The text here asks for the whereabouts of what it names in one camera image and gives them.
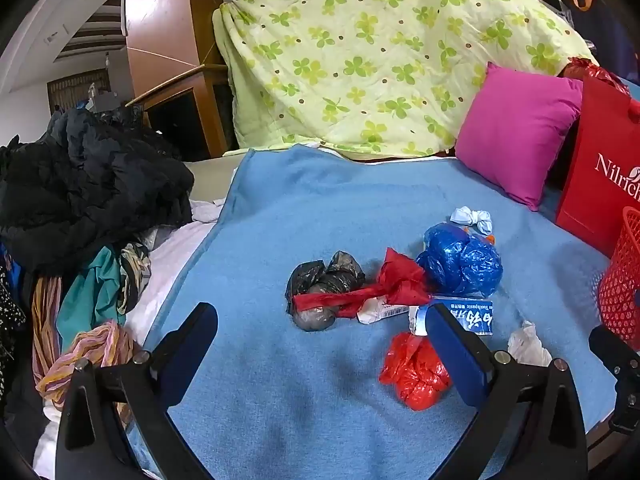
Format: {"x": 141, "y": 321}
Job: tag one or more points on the beige black patterned scarf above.
{"x": 134, "y": 270}

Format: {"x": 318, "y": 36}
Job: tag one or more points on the pile of black clothing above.
{"x": 90, "y": 185}

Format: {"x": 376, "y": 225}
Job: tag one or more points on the blue blanket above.
{"x": 300, "y": 220}

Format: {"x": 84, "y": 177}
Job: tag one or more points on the knotted blue face mask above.
{"x": 465, "y": 217}

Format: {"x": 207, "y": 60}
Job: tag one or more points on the white tissue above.
{"x": 527, "y": 347}

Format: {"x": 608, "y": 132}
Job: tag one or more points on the green clover print quilt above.
{"x": 375, "y": 60}

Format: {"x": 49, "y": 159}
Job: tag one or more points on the black plastic bag bundle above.
{"x": 320, "y": 285}

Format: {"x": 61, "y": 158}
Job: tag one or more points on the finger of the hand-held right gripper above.
{"x": 607, "y": 350}

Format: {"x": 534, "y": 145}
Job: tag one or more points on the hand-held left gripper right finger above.
{"x": 450, "y": 345}

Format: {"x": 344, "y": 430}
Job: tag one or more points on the brown wooden cabinet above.
{"x": 165, "y": 20}

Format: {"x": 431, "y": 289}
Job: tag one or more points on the knotted red plastic bag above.
{"x": 400, "y": 280}

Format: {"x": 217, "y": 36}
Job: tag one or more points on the pink pillow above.
{"x": 515, "y": 130}

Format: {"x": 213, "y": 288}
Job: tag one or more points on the blue plastic bag bundle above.
{"x": 460, "y": 260}

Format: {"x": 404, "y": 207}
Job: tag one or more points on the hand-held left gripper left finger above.
{"x": 195, "y": 340}

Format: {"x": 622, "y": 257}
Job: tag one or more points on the white bedsheet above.
{"x": 170, "y": 255}

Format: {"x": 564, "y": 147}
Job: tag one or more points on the dark wooden door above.
{"x": 75, "y": 92}

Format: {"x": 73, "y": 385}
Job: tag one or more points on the teal cloth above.
{"x": 90, "y": 290}

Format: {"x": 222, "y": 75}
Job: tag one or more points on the white toothpaste box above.
{"x": 475, "y": 317}

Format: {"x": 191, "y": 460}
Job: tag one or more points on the pink yellow striped cloth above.
{"x": 95, "y": 345}

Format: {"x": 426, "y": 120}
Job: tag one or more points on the red plastic basket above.
{"x": 622, "y": 270}

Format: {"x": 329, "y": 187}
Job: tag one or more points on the red paper shopping bag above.
{"x": 595, "y": 200}

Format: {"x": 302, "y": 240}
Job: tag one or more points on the dark blue garment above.
{"x": 595, "y": 35}

